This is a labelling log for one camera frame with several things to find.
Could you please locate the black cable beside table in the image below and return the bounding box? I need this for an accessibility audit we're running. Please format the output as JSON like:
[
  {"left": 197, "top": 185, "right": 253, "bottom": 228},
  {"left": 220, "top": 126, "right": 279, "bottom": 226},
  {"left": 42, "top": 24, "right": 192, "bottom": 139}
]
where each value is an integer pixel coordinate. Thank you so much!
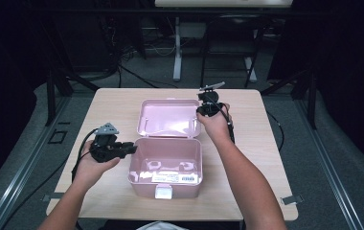
[{"left": 265, "top": 110, "right": 285, "bottom": 152}]

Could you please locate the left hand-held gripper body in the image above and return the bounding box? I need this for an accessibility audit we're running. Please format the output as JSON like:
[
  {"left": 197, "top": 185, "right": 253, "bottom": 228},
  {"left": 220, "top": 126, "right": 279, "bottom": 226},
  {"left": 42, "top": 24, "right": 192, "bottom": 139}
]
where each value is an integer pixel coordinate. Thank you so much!
[{"left": 89, "top": 123, "right": 128, "bottom": 163}]

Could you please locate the aluminium floor rail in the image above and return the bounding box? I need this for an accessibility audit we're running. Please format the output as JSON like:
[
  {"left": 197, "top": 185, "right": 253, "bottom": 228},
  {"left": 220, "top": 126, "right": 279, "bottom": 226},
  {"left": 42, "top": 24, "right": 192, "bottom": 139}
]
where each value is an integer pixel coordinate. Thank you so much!
[
  {"left": 0, "top": 95, "right": 73, "bottom": 230},
  {"left": 293, "top": 95, "right": 364, "bottom": 230}
]

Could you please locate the hand-held gripper black cable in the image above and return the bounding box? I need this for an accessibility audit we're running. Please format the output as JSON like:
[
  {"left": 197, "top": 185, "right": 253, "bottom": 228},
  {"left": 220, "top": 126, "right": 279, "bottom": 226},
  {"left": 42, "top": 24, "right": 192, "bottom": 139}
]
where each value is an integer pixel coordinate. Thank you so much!
[
  {"left": 207, "top": 94, "right": 237, "bottom": 144},
  {"left": 0, "top": 127, "right": 99, "bottom": 230}
]

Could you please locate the white desk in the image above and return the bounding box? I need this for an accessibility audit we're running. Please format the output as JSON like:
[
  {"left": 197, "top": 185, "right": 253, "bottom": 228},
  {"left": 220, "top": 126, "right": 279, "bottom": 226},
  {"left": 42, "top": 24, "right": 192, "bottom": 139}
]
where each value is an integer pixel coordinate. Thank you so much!
[{"left": 154, "top": 0, "right": 294, "bottom": 8}]

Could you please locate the person's left hand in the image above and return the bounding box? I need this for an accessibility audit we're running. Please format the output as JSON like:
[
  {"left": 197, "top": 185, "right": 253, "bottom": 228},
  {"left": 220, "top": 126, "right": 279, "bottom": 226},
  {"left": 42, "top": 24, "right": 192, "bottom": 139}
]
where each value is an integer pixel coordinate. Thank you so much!
[{"left": 73, "top": 140, "right": 121, "bottom": 190}]

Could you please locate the black floor cable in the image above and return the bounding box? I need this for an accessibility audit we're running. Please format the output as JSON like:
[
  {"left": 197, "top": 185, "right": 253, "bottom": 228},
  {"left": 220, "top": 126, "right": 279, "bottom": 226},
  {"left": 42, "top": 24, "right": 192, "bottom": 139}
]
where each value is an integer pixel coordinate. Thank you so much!
[{"left": 119, "top": 65, "right": 178, "bottom": 89}]

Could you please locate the left hand-held gripper black cable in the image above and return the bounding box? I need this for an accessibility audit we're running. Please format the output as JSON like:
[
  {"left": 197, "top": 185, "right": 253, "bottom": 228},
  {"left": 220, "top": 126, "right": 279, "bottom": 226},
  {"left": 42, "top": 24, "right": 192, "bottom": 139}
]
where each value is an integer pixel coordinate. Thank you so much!
[{"left": 0, "top": 127, "right": 99, "bottom": 230}]

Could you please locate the person's right hand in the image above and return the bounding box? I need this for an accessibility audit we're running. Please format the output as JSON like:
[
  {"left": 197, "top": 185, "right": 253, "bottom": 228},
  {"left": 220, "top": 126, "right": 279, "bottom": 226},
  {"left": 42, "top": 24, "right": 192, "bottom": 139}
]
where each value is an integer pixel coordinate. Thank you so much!
[{"left": 196, "top": 103, "right": 234, "bottom": 145}]

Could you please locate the right hand-held gripper black cable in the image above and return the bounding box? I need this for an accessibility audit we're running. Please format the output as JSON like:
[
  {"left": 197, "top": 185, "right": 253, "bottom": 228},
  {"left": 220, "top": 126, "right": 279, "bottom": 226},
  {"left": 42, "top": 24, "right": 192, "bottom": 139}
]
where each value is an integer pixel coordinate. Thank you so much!
[{"left": 207, "top": 94, "right": 237, "bottom": 144}]

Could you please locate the grey metal table bracket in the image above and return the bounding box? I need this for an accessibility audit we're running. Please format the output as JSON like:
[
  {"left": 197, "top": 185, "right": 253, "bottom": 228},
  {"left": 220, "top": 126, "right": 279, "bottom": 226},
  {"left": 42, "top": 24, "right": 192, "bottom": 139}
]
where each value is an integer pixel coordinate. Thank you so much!
[
  {"left": 280, "top": 195, "right": 305, "bottom": 206},
  {"left": 41, "top": 192, "right": 59, "bottom": 203}
]

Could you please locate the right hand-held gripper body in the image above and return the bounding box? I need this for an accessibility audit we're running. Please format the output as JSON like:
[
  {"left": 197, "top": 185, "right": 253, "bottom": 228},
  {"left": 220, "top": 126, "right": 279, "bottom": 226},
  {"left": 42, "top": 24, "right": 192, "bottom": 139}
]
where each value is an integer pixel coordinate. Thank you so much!
[{"left": 196, "top": 81, "right": 226, "bottom": 118}]

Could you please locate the person's white clothing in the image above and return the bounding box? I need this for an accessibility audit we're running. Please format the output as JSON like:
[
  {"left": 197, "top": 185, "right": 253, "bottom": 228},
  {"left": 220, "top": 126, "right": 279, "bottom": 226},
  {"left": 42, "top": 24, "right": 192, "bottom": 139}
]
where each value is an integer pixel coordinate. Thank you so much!
[{"left": 138, "top": 221, "right": 184, "bottom": 230}]

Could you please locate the black metal stand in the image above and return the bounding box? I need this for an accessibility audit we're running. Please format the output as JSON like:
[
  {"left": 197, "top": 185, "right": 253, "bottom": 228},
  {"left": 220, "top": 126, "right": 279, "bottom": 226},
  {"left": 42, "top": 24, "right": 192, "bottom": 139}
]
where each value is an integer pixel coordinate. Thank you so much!
[
  {"left": 261, "top": 68, "right": 318, "bottom": 130},
  {"left": 44, "top": 63, "right": 100, "bottom": 127}
]

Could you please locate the black metal chair frame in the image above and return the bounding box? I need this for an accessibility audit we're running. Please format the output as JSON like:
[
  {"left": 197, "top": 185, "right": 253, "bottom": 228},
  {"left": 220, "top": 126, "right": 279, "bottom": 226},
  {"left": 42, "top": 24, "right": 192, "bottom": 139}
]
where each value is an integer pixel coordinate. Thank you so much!
[{"left": 200, "top": 13, "right": 265, "bottom": 89}]

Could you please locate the white labelled packet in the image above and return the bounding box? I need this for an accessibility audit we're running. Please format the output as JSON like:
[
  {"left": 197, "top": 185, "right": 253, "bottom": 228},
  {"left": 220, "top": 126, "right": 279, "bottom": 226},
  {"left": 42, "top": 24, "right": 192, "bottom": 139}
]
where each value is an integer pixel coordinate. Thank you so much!
[{"left": 150, "top": 171, "right": 201, "bottom": 185}]

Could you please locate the white desk leg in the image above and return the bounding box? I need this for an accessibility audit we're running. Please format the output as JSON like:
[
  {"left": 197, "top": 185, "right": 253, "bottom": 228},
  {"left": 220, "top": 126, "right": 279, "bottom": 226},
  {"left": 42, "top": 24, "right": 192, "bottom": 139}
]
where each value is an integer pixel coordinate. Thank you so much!
[{"left": 172, "top": 17, "right": 184, "bottom": 82}]

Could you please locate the pink plastic storage box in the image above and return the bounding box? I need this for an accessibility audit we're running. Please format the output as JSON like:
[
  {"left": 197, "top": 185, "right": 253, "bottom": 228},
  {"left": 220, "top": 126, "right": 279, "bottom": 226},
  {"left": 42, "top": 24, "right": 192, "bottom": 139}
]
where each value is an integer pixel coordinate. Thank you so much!
[{"left": 126, "top": 98, "right": 203, "bottom": 200}]

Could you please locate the dark curtain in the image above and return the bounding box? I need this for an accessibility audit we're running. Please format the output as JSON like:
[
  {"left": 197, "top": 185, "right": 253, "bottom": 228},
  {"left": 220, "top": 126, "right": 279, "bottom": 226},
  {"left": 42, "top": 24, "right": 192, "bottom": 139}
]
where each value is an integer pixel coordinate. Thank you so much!
[{"left": 267, "top": 0, "right": 364, "bottom": 193}]

